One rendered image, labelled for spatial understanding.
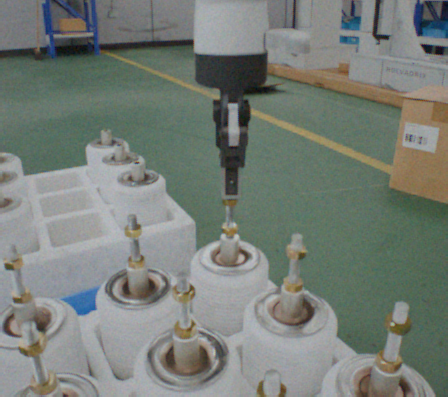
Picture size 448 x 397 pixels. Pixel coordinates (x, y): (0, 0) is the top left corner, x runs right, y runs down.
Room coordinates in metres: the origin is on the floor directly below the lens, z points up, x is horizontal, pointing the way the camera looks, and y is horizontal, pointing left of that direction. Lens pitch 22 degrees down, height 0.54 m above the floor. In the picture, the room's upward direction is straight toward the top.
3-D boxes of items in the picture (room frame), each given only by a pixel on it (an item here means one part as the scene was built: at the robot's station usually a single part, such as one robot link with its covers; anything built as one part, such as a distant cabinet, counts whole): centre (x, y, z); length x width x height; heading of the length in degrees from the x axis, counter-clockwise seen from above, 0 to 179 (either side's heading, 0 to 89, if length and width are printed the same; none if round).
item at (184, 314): (0.28, 0.03, 0.30); 0.01 x 0.01 x 0.08; 35
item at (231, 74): (0.44, -0.01, 0.46); 0.08 x 0.08 x 0.09
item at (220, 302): (0.44, -0.01, 0.16); 0.10 x 0.10 x 0.18
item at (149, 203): (0.69, 0.15, 0.16); 0.10 x 0.10 x 0.18
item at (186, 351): (0.28, 0.03, 0.26); 0.02 x 0.02 x 0.03
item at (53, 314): (0.32, 0.19, 0.25); 0.08 x 0.08 x 0.01
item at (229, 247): (0.44, -0.01, 0.26); 0.02 x 0.02 x 0.03
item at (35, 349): (0.22, 0.13, 0.32); 0.02 x 0.02 x 0.01; 34
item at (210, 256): (0.44, -0.01, 0.25); 0.08 x 0.08 x 0.01
